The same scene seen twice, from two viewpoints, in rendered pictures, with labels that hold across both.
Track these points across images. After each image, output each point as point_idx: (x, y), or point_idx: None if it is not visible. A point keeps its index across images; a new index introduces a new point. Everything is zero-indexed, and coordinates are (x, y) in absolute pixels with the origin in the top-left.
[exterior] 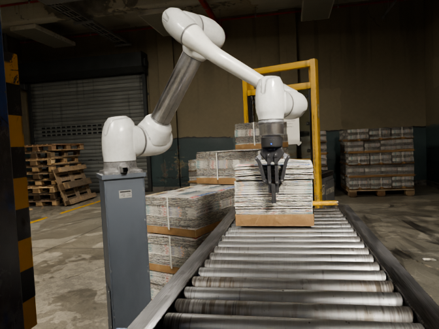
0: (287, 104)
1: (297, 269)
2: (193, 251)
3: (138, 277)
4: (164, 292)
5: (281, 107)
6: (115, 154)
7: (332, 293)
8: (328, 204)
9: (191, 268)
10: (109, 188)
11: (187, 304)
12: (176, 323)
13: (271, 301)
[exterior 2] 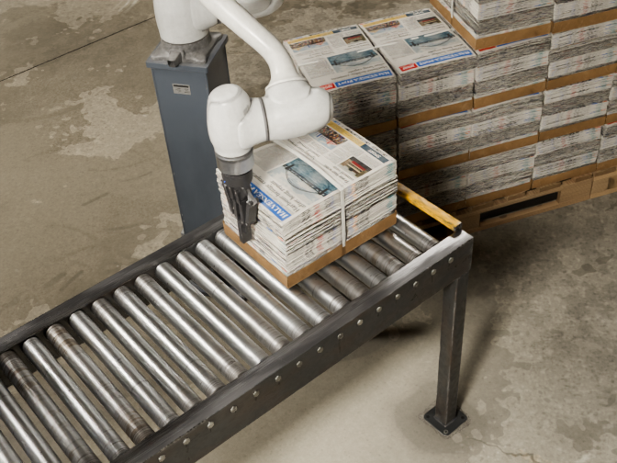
0: (245, 140)
1: (124, 368)
2: None
3: (209, 189)
4: (10, 336)
5: (229, 145)
6: (164, 32)
7: (88, 418)
8: (442, 223)
9: (68, 309)
10: (159, 78)
11: (4, 362)
12: None
13: (58, 393)
